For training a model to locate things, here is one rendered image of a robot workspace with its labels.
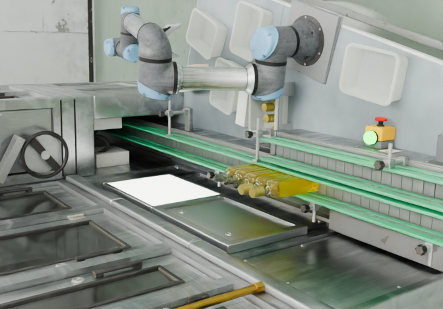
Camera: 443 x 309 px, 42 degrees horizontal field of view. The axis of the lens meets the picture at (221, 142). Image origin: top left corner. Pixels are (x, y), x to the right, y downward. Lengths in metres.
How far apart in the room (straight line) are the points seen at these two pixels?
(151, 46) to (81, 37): 3.70
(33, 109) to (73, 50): 3.03
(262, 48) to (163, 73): 0.36
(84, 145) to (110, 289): 1.22
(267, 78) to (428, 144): 0.60
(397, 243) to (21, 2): 4.28
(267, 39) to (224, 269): 0.83
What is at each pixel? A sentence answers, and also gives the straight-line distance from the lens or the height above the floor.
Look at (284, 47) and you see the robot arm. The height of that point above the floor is 0.92.
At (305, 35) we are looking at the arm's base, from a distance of 2.14.
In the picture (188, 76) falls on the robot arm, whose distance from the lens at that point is 2.03.
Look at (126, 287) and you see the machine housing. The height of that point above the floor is 1.66.
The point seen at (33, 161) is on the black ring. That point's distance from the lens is 2.65.
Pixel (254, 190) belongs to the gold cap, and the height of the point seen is 1.16.
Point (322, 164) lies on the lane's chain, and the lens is 2.04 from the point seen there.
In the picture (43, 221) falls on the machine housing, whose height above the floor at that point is 1.66.
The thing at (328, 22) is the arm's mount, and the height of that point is 0.77.
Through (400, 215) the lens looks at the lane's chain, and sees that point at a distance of 1.85.
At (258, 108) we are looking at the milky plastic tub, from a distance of 2.39.
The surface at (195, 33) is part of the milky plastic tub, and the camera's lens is 2.79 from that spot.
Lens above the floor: 2.33
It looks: 36 degrees down
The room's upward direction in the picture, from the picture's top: 96 degrees counter-clockwise
